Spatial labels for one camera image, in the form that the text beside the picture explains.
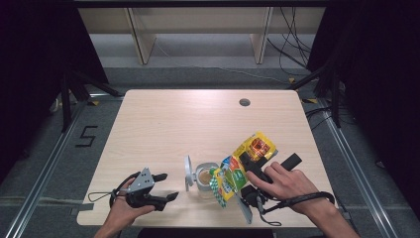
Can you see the black metal stand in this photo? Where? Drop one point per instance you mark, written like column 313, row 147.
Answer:
column 336, row 99
column 66, row 105

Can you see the person's left hand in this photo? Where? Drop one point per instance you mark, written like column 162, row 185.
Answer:
column 124, row 213

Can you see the grey floor tape strip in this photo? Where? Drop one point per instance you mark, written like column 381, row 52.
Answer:
column 346, row 214
column 82, row 208

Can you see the person's dark clothing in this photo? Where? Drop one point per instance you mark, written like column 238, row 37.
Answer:
column 204, row 233

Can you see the aluminium floor rail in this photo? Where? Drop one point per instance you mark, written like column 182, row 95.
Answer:
column 49, row 165
column 356, row 165

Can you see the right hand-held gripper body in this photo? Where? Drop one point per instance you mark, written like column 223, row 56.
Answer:
column 252, row 196

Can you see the dark curtain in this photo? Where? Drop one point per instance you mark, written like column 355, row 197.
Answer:
column 33, row 66
column 379, row 82

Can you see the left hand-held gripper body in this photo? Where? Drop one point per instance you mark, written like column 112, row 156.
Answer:
column 142, row 181

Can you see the person's right hand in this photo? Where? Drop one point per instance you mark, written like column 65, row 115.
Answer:
column 290, row 188

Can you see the clear jar with white lid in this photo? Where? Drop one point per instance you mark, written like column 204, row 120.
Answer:
column 202, row 175

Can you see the yellow spout pouch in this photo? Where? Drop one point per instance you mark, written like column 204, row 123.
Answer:
column 231, row 175

